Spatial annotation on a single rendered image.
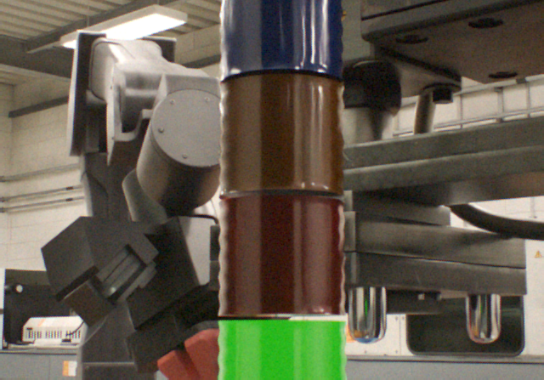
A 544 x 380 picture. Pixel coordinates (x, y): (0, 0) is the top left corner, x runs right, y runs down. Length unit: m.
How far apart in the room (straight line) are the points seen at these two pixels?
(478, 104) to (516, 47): 7.81
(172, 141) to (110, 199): 0.34
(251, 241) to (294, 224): 0.01
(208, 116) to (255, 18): 0.35
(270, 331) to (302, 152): 0.05
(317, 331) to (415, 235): 0.27
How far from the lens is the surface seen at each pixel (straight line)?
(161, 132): 0.64
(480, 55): 0.58
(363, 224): 0.52
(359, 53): 0.56
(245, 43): 0.31
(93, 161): 0.98
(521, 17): 0.52
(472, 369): 5.89
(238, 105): 0.30
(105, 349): 0.95
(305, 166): 0.30
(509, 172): 0.51
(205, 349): 0.66
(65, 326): 9.08
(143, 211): 0.71
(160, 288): 0.68
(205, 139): 0.65
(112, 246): 0.64
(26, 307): 9.70
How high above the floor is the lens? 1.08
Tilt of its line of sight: 9 degrees up
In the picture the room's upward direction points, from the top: straight up
